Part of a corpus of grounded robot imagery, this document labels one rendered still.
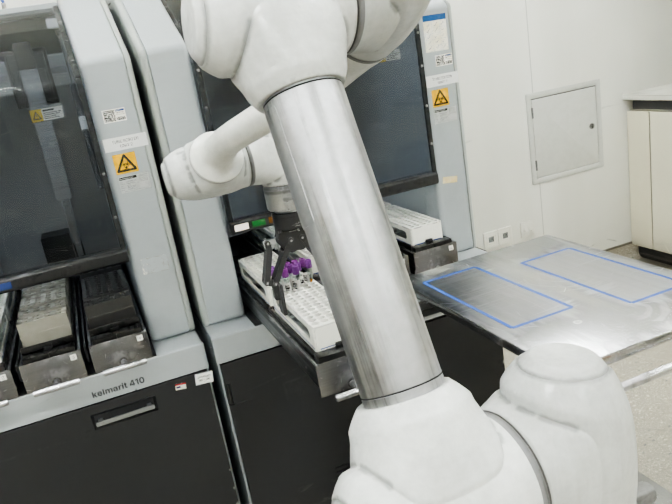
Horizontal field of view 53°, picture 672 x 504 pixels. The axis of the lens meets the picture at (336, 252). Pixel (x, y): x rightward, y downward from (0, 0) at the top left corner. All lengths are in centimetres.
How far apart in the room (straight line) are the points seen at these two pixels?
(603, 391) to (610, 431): 5
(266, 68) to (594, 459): 58
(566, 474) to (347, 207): 39
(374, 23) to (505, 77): 257
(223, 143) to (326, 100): 46
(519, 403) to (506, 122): 267
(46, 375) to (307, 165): 108
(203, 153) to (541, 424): 77
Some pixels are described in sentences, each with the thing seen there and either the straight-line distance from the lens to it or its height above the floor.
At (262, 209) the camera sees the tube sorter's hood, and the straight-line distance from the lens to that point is 176.
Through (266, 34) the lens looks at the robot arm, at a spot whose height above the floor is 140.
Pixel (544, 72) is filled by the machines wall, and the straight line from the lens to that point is 355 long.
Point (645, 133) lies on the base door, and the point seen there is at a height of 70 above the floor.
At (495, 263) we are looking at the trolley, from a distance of 167.
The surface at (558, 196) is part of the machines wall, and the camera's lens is 368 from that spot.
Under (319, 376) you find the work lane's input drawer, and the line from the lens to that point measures 132.
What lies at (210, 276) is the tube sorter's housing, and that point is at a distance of 177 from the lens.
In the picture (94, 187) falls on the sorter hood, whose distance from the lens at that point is 169.
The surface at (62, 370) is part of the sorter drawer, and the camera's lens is 171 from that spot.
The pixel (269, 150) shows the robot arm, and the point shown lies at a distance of 136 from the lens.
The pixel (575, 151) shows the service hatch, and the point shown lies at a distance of 370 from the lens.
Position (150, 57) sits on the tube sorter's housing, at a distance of 170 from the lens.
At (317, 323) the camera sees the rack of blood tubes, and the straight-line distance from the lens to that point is 135.
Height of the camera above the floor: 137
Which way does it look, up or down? 17 degrees down
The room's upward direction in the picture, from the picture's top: 10 degrees counter-clockwise
